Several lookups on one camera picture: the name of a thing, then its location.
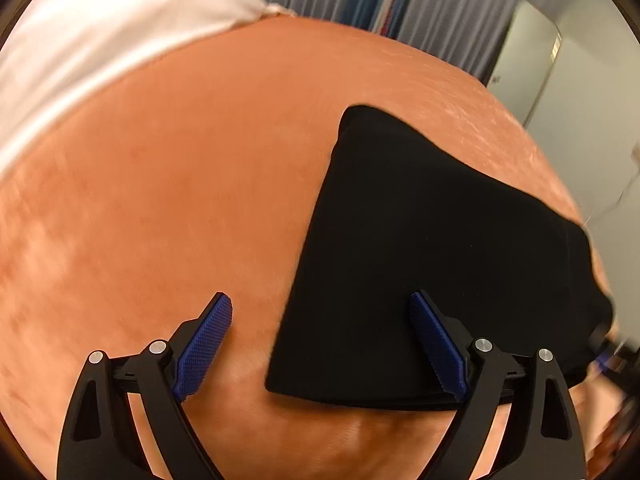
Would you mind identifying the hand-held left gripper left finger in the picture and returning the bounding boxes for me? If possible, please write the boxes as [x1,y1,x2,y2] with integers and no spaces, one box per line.
[57,291,234,480]

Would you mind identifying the white duvet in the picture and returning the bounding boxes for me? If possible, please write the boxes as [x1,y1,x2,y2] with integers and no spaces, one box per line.
[0,0,296,176]

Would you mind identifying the orange plush blanket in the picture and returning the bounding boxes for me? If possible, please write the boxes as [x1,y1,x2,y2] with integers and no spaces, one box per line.
[0,15,632,480]

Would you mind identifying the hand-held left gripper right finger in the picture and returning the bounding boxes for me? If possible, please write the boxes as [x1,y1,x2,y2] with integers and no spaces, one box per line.
[408,289,587,480]

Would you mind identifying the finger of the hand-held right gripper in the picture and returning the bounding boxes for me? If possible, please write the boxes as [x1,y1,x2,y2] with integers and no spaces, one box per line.
[590,324,632,378]

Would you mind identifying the black pants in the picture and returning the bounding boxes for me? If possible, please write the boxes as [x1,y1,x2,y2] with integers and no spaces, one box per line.
[264,105,615,408]

